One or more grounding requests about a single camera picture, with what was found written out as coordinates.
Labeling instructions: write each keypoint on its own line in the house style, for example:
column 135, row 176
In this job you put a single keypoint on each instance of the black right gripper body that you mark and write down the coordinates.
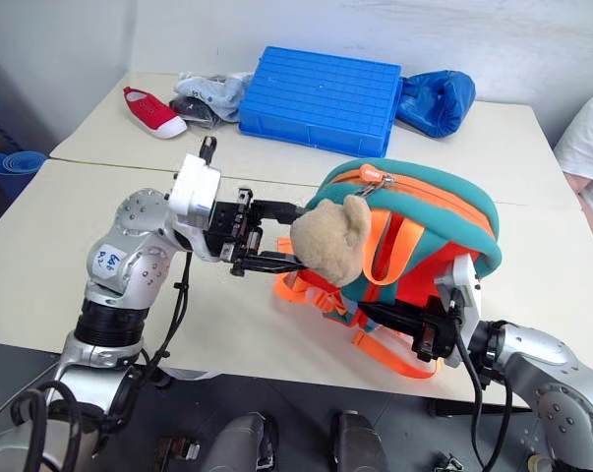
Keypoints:
column 436, row 332

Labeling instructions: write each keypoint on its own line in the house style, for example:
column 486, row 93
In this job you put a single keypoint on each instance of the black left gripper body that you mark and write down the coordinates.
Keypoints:
column 224, row 221

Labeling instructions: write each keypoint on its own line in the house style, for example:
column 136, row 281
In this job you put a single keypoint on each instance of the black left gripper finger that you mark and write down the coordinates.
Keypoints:
column 271, row 263
column 281, row 210

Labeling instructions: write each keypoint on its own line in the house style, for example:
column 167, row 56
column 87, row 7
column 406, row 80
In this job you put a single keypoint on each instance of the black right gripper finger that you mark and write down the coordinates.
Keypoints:
column 399, row 330
column 394, row 312

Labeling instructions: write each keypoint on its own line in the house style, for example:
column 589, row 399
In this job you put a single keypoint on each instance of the orange and teal backpack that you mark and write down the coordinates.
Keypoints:
column 424, row 216

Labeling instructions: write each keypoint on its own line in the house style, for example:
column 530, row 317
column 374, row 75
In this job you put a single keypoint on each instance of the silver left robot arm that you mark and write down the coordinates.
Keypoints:
column 129, row 265

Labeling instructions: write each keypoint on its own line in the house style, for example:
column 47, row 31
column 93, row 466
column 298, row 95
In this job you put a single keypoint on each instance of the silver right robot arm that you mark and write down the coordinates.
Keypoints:
column 547, row 373

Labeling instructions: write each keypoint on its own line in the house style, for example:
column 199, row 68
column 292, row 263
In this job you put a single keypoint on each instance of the tan plush bear toy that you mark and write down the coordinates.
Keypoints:
column 330, row 241

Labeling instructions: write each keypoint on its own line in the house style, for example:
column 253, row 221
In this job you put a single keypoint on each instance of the black shoe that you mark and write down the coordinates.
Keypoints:
column 195, row 114

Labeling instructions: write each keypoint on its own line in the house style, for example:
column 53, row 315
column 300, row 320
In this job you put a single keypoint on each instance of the blue plastic crate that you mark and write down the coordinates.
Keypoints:
column 320, row 98

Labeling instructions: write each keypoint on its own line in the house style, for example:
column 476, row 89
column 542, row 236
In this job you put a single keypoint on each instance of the dark rounded shape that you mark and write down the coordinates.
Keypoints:
column 242, row 442
column 357, row 442

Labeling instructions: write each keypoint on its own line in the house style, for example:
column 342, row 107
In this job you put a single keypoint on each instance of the light grey shoe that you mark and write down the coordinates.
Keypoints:
column 212, row 93

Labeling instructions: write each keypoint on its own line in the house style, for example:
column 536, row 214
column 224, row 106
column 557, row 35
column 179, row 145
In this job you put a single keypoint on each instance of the red slip-on shoe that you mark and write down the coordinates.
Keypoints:
column 153, row 113

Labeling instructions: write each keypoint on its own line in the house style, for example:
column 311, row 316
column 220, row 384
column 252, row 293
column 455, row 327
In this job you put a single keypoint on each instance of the small tape roll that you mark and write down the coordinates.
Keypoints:
column 537, row 463

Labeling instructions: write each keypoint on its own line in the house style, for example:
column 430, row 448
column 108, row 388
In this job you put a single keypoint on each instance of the blue fabric bag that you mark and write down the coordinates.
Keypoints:
column 436, row 103

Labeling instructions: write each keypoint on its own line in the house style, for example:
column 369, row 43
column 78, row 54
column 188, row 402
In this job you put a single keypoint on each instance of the stacked blue buckets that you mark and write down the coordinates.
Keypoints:
column 13, row 169

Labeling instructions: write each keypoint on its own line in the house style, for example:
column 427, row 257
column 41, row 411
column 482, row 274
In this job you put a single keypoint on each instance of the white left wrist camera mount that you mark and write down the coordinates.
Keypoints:
column 195, row 189

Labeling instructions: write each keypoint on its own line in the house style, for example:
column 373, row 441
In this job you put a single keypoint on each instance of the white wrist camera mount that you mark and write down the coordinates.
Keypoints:
column 195, row 189
column 465, row 290

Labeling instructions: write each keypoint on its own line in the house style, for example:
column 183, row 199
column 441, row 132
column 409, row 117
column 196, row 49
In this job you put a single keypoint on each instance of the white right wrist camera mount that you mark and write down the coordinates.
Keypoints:
column 465, row 290

